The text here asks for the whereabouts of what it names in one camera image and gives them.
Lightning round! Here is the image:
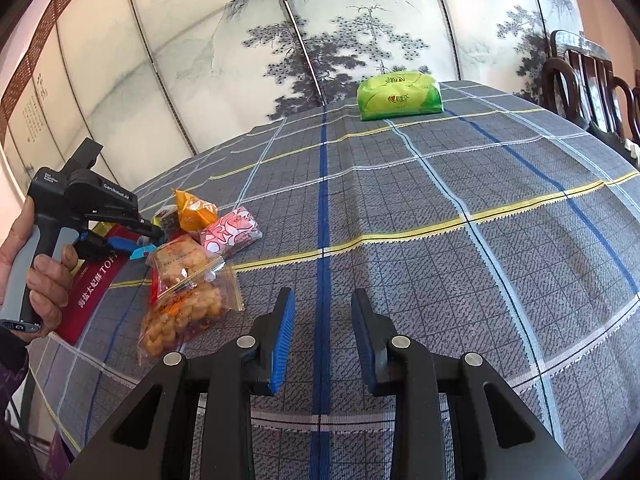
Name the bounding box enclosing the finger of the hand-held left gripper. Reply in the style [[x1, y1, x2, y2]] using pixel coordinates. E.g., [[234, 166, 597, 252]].
[[73, 231, 133, 262], [126, 212, 167, 241]]

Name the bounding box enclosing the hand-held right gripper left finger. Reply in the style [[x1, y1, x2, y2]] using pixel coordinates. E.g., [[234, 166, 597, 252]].
[[60, 287, 297, 480]]

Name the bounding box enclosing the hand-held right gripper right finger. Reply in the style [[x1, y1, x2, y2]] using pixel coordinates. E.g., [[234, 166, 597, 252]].
[[350, 288, 587, 480]]

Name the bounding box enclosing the small pink round packet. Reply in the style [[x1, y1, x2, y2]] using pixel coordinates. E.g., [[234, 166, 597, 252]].
[[152, 205, 183, 242]]

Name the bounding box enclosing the clear packet of fried snacks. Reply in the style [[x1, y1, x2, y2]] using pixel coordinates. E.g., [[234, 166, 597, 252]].
[[145, 235, 212, 287]]

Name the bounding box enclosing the orange snack packet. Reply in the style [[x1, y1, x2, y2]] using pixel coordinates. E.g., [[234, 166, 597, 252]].
[[172, 189, 219, 233]]

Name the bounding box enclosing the red and gold tin box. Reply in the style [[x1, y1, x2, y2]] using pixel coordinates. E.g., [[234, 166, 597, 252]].
[[59, 224, 152, 346]]

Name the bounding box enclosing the pink patterned snack packet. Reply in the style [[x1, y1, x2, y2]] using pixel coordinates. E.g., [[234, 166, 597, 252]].
[[199, 210, 263, 260]]

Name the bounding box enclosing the zip bag of fried twists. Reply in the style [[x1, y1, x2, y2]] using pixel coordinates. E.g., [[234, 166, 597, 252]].
[[137, 255, 244, 362]]

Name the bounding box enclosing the person's left hand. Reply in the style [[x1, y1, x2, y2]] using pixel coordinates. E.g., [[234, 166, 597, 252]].
[[0, 205, 80, 339]]

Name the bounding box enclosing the grey plaid tablecloth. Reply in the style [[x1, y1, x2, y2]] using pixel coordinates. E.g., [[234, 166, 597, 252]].
[[30, 80, 640, 480]]

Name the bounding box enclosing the painted landscape folding screen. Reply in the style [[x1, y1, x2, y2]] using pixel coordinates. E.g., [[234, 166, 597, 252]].
[[0, 0, 587, 201]]

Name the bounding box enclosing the green tissue pack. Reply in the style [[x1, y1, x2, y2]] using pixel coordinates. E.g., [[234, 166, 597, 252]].
[[356, 71, 445, 122]]

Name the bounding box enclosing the dark wooden chair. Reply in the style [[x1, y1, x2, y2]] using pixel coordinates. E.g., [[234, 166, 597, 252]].
[[540, 30, 640, 171]]

